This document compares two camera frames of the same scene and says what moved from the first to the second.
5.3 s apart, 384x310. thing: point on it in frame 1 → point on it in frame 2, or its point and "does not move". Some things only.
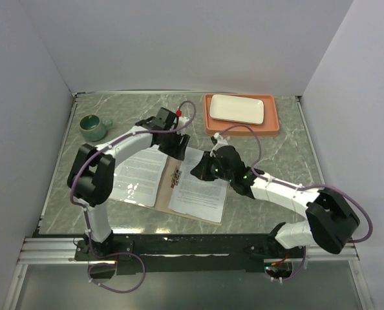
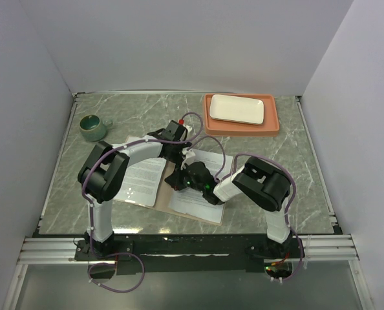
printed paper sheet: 137,177 does not move
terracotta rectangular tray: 270,126 does not move
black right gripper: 202,170 → 176,181
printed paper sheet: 195,196 does not move
